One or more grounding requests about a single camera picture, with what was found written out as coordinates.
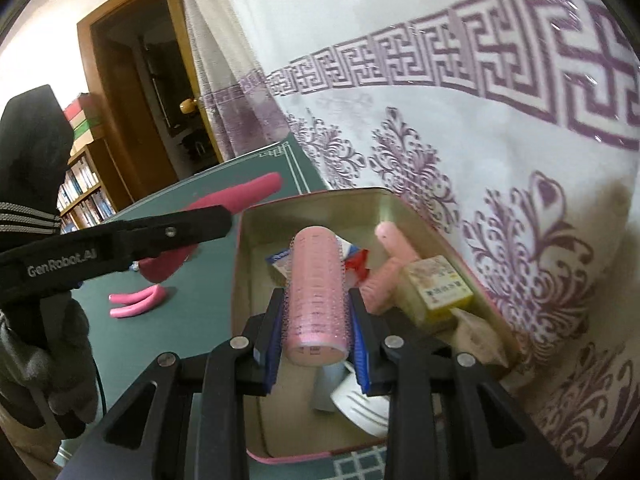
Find wooden bookshelf with books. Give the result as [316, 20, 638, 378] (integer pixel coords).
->
[56, 93, 132, 234]

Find white purple patterned curtain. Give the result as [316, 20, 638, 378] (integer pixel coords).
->
[183, 0, 639, 479]

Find pink metal tin box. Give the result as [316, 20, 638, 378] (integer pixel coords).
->
[230, 186, 526, 463]

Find green table mat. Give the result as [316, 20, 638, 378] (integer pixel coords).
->
[73, 136, 326, 408]

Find red snack packet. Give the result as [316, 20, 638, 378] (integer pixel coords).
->
[344, 249, 370, 288]

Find large pink hair roller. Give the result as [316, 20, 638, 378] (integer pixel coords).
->
[283, 226, 350, 367]

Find white folded object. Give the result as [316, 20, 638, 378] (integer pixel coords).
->
[331, 373, 390, 438]

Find yellow small box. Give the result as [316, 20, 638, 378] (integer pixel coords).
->
[396, 256, 474, 333]

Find blue white medicine box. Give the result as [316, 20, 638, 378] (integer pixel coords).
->
[266, 236, 361, 278]

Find wooden door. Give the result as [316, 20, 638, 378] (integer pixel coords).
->
[77, 0, 224, 202]

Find black gloved left hand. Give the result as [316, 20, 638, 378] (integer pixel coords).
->
[1, 292, 98, 439]

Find black sleeved left forearm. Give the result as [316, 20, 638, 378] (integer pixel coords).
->
[0, 84, 74, 252]

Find long pink foam curler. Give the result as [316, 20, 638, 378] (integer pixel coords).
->
[139, 172, 282, 283]

